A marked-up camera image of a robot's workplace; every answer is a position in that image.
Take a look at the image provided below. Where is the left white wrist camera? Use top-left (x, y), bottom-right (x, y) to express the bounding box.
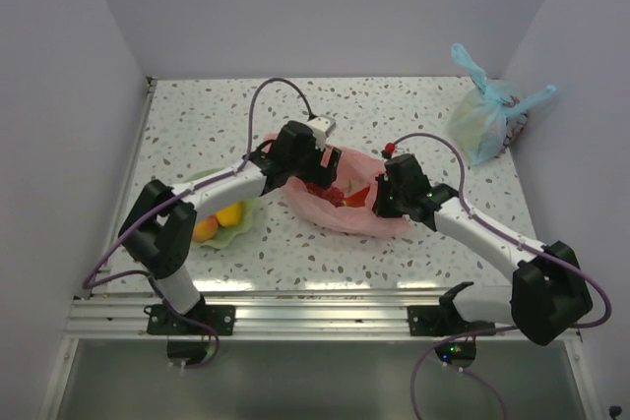
top-left (306, 115), bottom-right (337, 150)

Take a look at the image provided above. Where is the yellow bell pepper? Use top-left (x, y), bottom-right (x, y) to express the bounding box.
top-left (215, 202), bottom-right (244, 228)

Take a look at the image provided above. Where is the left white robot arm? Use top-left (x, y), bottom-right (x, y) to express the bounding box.
top-left (119, 116), bottom-right (341, 334)

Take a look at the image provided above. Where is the black base bracket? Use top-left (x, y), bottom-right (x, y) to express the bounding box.
top-left (143, 304), bottom-right (236, 336)
top-left (407, 282), bottom-right (473, 336)

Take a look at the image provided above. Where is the green plastic plate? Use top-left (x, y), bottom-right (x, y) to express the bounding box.
top-left (183, 165), bottom-right (264, 250)

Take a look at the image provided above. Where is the blue knotted plastic bag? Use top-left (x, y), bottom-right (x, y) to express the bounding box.
top-left (447, 43), bottom-right (557, 165)

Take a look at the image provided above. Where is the red grape bunch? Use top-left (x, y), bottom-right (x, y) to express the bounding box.
top-left (306, 183), bottom-right (345, 208)

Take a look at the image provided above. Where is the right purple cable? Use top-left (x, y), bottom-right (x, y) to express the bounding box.
top-left (393, 132), bottom-right (612, 420)

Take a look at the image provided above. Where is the right black base bracket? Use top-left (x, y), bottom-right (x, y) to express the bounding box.
top-left (407, 282), bottom-right (473, 336)

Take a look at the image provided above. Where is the aluminium mounting rail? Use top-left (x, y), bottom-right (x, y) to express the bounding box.
top-left (63, 281), bottom-right (582, 340)

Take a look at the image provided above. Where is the left black base bracket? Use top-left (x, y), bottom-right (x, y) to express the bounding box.
top-left (143, 304), bottom-right (236, 336)

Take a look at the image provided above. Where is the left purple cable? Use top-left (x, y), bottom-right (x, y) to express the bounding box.
top-left (81, 76), bottom-right (319, 290)

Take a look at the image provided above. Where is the red fruit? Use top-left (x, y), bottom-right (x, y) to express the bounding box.
top-left (192, 215), bottom-right (220, 243)

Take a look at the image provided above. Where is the pink plastic bag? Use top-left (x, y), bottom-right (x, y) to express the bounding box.
top-left (282, 148), bottom-right (411, 238)

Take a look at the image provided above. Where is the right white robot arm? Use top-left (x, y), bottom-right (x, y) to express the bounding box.
top-left (372, 153), bottom-right (593, 346)

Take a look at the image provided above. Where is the purple cable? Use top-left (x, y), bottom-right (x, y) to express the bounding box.
top-left (81, 76), bottom-right (319, 290)
top-left (393, 132), bottom-right (612, 420)

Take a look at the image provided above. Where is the watermelon slice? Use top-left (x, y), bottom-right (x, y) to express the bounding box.
top-left (341, 186), bottom-right (370, 208)

